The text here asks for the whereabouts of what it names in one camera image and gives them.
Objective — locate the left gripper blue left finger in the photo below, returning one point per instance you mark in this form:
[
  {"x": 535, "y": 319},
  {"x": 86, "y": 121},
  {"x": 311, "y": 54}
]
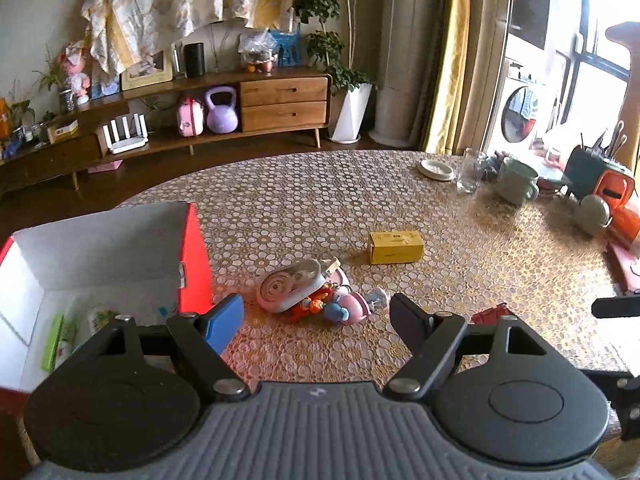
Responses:
[{"x": 199, "y": 340}]

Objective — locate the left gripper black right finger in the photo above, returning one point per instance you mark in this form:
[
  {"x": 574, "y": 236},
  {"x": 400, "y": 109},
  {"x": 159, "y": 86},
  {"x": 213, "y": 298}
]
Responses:
[{"x": 433, "y": 340}]

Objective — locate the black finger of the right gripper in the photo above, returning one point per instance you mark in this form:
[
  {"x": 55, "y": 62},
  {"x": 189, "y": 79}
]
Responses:
[{"x": 616, "y": 307}]

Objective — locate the white bottle with green lid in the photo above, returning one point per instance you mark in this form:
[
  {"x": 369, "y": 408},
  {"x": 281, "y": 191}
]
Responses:
[{"x": 95, "y": 324}]

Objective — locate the light green cylinder stick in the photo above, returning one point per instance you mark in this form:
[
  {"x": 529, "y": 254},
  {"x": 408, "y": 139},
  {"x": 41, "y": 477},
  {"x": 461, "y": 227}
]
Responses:
[{"x": 51, "y": 345}]

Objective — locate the pink folded paper piece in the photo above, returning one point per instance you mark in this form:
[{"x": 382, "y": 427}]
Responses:
[{"x": 491, "y": 316}]

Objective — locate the yellow small box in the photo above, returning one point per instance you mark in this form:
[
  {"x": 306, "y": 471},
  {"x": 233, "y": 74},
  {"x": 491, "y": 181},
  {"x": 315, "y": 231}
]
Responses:
[{"x": 395, "y": 247}]

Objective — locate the small colourful toy pile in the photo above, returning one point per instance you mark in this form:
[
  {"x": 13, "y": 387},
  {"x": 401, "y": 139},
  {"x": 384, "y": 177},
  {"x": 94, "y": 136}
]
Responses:
[{"x": 339, "y": 304}]

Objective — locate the green orange utensil holder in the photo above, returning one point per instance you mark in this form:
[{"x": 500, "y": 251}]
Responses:
[{"x": 593, "y": 170}]

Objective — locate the red cardboard box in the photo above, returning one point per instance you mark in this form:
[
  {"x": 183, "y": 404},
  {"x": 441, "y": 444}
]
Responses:
[{"x": 147, "y": 261}]

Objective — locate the light green ceramic mug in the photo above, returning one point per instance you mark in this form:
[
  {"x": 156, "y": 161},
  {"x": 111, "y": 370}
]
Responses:
[{"x": 517, "y": 182}]

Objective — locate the white round coaster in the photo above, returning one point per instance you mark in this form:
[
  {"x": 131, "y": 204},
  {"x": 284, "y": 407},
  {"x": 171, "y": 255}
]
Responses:
[{"x": 436, "y": 170}]

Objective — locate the clear drinking glass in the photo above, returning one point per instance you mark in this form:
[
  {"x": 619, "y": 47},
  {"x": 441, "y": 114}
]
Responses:
[{"x": 471, "y": 170}]

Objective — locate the washing machine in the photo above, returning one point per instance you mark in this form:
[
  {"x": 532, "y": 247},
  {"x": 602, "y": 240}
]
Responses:
[{"x": 520, "y": 109}]

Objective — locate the white wifi router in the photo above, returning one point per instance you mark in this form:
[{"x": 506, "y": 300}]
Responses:
[{"x": 125, "y": 133}]

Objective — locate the yellow curtain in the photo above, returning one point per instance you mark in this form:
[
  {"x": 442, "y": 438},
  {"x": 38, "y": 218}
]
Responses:
[{"x": 440, "y": 137}]

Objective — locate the purple kettlebell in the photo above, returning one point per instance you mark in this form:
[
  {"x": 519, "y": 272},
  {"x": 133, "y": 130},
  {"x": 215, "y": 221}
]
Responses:
[{"x": 221, "y": 118}]

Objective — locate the pink toy suitcase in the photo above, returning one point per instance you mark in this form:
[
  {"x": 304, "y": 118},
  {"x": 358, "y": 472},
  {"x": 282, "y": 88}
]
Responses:
[{"x": 190, "y": 117}]

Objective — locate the wooden tv sideboard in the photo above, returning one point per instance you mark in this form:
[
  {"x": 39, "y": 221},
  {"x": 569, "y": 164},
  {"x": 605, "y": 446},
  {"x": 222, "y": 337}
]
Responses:
[{"x": 288, "y": 99}]

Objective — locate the black cylindrical speaker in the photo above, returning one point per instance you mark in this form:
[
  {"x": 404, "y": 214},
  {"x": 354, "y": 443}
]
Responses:
[{"x": 194, "y": 60}]

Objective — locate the plastic bag with fruit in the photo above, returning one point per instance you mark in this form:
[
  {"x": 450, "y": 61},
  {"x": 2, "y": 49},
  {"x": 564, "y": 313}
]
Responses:
[{"x": 258, "y": 51}]

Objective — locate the small potted green plant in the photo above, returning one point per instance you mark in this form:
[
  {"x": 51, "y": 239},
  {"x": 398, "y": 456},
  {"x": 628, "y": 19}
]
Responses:
[{"x": 53, "y": 77}]

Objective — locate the blue patterned bag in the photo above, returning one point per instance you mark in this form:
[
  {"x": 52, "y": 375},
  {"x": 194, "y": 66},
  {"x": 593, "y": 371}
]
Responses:
[{"x": 287, "y": 48}]

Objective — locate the pink doll figure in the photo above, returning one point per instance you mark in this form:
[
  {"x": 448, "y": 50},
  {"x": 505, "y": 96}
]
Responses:
[{"x": 73, "y": 59}]

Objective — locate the white standing air conditioner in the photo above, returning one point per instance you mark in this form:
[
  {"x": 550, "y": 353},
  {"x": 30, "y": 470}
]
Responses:
[{"x": 410, "y": 35}]

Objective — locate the potted tree in white pot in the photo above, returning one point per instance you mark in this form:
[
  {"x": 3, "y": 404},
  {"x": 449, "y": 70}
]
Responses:
[{"x": 332, "y": 47}]

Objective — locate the wooden picture frame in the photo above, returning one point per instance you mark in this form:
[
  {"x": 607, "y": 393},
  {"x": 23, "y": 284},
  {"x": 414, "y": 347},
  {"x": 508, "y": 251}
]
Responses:
[{"x": 153, "y": 69}]

